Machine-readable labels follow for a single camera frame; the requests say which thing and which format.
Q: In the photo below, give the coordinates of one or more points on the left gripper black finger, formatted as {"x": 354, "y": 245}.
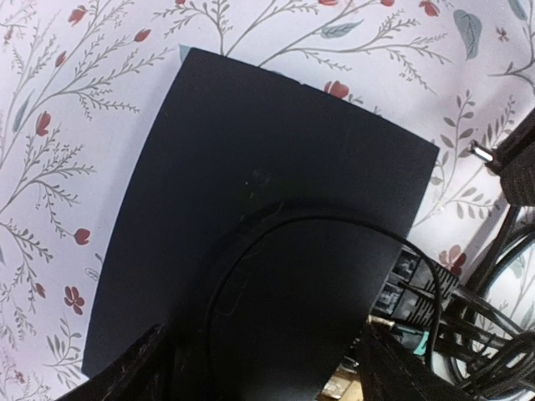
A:
{"x": 140, "y": 373}

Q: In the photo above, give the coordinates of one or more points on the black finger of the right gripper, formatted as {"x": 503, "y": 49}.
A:
{"x": 515, "y": 156}

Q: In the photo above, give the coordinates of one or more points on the black network switch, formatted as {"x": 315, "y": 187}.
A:
{"x": 258, "y": 228}

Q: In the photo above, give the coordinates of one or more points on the black power adapter plug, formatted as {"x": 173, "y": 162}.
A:
{"x": 495, "y": 160}

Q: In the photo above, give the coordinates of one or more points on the floral table mat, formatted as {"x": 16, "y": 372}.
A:
{"x": 82, "y": 80}

